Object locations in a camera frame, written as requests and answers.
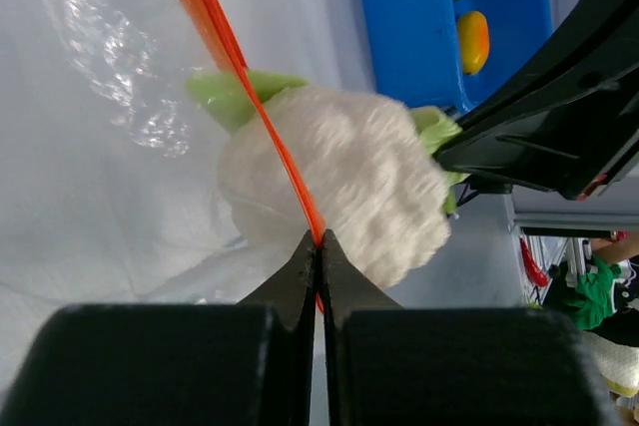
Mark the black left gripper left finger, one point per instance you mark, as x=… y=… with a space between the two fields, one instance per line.
x=248 y=363

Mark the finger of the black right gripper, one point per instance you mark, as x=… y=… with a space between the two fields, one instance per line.
x=567 y=121

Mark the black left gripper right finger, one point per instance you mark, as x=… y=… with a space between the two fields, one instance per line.
x=390 y=365

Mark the yellow toy lemon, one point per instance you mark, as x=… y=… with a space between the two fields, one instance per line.
x=474 y=41

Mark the white toy cauliflower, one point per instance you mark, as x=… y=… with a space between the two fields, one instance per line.
x=367 y=159

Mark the clear orange zip top bag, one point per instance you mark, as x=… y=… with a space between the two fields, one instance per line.
x=109 y=186

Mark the blue plastic bin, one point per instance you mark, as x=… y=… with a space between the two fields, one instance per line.
x=416 y=57

